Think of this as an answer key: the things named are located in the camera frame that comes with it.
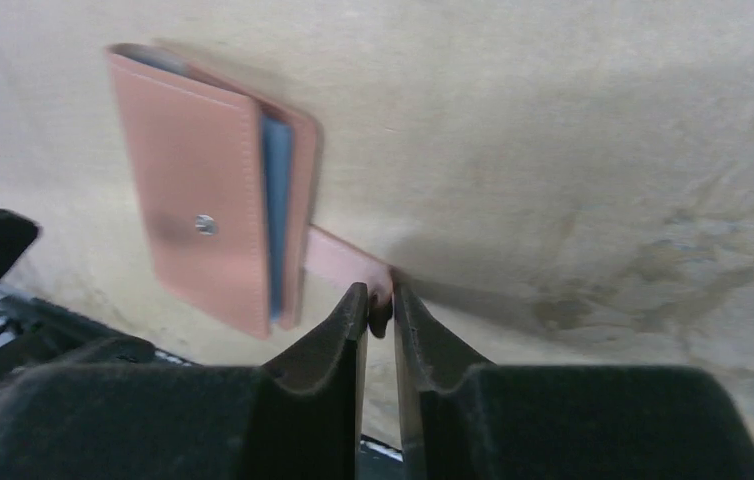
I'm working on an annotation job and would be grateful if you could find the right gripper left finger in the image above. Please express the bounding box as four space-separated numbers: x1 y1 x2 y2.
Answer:
0 282 370 480

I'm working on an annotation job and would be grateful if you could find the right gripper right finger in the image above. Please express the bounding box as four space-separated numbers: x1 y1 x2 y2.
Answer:
394 285 754 479

